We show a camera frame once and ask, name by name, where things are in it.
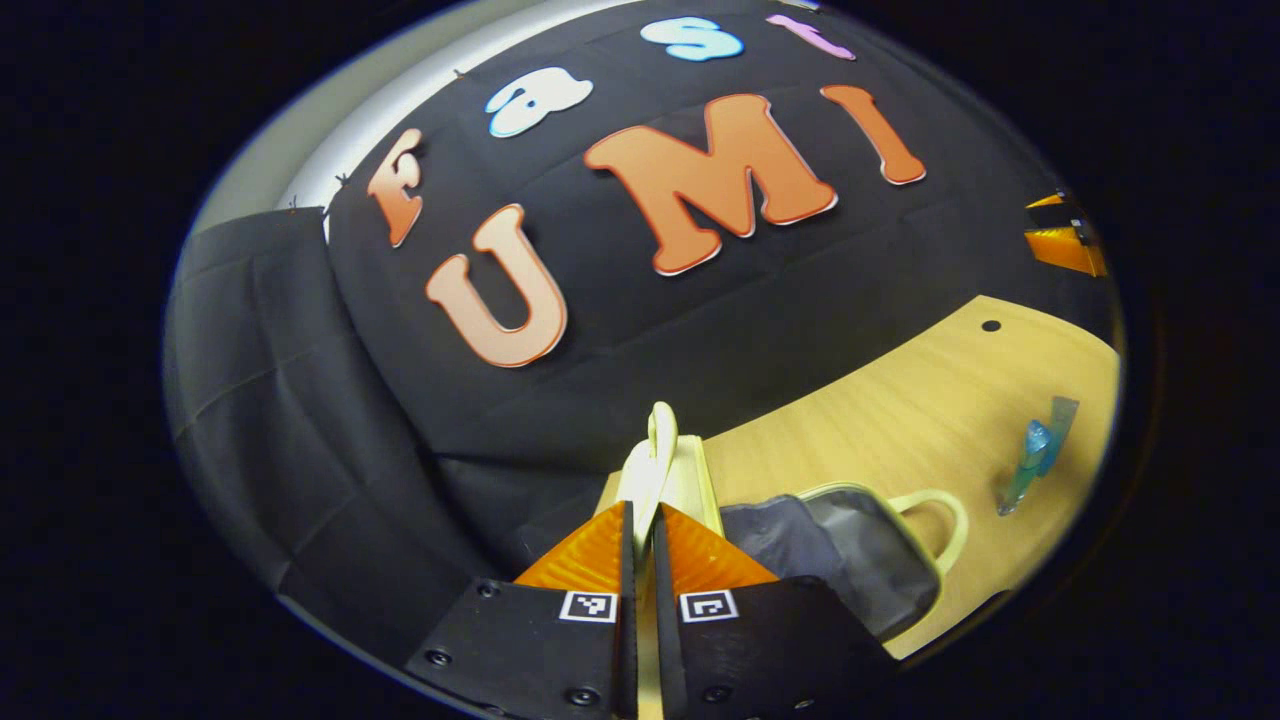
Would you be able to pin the black backdrop cloth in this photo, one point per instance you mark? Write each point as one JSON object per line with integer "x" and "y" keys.
{"x": 700, "y": 330}
{"x": 280, "y": 400}

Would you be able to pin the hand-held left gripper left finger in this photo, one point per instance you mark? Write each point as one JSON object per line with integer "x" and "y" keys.
{"x": 628, "y": 620}

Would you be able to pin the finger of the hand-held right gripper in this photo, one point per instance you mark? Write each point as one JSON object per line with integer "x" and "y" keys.
{"x": 1060, "y": 215}
{"x": 1065, "y": 250}

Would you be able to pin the pale yellow suitcase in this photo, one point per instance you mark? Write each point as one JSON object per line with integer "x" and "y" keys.
{"x": 860, "y": 560}

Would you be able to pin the blue and white tube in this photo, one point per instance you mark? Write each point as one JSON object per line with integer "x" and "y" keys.
{"x": 1065, "y": 420}

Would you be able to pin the blue glass bottle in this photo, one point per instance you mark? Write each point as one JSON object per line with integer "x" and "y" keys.
{"x": 1035, "y": 450}

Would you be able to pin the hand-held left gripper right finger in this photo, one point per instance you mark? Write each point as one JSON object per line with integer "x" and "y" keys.
{"x": 665, "y": 640}

